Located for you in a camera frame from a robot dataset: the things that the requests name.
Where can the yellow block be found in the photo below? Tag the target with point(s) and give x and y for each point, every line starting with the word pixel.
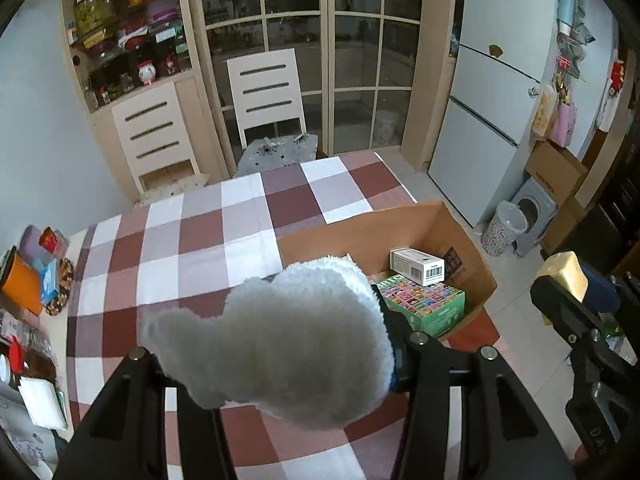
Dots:
pixel 562 272

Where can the glass-paned sliding door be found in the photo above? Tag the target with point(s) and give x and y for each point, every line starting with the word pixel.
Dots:
pixel 325 60

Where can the orange canister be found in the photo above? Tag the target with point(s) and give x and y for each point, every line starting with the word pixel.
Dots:
pixel 22 285

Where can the plain cardboard box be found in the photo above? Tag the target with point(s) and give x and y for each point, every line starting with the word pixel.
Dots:
pixel 567 227

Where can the yellow hanging bag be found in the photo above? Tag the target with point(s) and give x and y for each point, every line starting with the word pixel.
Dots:
pixel 545 112

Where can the colourful toy brick box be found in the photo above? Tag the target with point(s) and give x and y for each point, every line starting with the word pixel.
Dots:
pixel 425 305

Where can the jar with yellow contents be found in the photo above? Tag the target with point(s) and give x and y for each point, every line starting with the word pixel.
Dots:
pixel 92 7

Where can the white slatted chair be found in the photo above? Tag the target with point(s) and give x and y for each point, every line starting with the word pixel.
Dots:
pixel 267 92
pixel 152 130

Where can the blue tissue box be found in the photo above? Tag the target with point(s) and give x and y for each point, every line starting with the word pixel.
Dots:
pixel 50 282

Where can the patterned trash bin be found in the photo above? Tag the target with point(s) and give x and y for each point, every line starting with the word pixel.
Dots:
pixel 500 232

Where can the patterned round mat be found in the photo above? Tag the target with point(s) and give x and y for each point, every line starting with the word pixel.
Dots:
pixel 65 285

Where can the red tin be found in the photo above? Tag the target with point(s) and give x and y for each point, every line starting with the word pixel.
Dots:
pixel 52 241

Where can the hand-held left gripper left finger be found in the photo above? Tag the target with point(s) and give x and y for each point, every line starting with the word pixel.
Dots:
pixel 150 377

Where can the purple container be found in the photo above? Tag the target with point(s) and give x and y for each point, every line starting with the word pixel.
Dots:
pixel 31 242

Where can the white-capped jar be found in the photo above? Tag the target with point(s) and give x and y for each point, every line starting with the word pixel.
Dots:
pixel 4 370

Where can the white medicine box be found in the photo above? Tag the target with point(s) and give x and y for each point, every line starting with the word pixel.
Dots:
pixel 415 262

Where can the grey plastic stool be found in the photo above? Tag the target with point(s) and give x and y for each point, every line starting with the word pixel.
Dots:
pixel 537 212

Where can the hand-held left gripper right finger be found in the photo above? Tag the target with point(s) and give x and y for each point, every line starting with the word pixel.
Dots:
pixel 400 355

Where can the wooden display cabinet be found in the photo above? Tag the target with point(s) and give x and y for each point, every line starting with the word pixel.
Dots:
pixel 125 35

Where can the red hanging soft toy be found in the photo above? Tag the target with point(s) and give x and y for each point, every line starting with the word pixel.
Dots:
pixel 616 76

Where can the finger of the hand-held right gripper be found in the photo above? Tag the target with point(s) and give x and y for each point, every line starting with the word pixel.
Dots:
pixel 562 310
pixel 602 290

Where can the grey patterned seat cushion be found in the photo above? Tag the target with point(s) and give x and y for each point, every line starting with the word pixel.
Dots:
pixel 280 152

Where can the gold fridge magnet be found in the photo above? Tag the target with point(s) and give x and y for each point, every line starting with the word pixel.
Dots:
pixel 495 50

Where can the beige patterned seat cushion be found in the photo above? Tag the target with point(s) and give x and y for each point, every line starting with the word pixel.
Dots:
pixel 175 187

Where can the white bin behind glass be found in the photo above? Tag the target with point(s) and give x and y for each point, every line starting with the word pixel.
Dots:
pixel 387 127

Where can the checked tablecloth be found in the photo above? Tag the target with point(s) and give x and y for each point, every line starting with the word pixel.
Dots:
pixel 200 240

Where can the red-capped bottle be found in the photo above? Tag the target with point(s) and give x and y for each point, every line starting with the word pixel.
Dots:
pixel 16 355

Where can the white refrigerator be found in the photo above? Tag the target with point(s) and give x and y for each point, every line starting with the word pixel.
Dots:
pixel 495 110

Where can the pink hanging bag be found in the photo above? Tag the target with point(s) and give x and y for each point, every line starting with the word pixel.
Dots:
pixel 565 125

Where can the cardboard box with print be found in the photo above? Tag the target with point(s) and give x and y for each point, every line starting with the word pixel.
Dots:
pixel 555 172

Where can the brown cardboard box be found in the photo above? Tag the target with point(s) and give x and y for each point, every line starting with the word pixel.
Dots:
pixel 325 235

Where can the white tissue pack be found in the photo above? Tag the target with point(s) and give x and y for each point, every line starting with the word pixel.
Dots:
pixel 42 402

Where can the white plush toy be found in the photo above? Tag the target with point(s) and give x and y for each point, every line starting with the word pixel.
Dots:
pixel 280 340

